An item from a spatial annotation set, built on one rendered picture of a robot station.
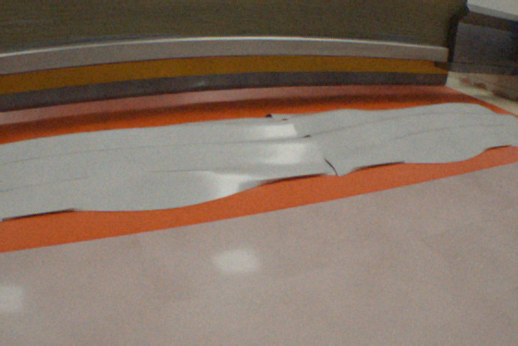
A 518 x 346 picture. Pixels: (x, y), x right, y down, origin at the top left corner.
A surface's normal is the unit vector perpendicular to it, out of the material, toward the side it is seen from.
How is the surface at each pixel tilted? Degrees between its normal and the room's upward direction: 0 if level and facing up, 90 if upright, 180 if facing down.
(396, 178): 0
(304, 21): 90
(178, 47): 90
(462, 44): 90
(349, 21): 90
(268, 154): 33
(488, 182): 0
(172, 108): 0
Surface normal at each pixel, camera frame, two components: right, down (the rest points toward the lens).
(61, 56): 0.39, 0.41
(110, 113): 0.05, -0.90
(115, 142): 0.19, -0.55
